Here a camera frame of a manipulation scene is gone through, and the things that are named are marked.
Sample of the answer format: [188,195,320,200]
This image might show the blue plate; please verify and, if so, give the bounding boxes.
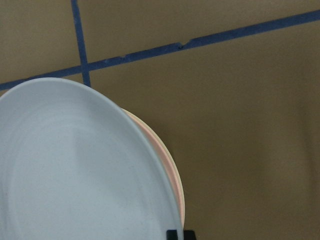
[0,78,184,240]

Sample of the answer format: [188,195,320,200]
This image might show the pink plate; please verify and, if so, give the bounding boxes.
[121,107,184,230]

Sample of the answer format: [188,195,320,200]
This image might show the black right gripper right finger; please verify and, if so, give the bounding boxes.
[183,229,196,240]

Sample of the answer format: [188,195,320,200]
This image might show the cream plate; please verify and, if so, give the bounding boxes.
[124,108,186,226]

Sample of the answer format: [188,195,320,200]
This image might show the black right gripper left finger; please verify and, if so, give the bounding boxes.
[166,229,178,240]

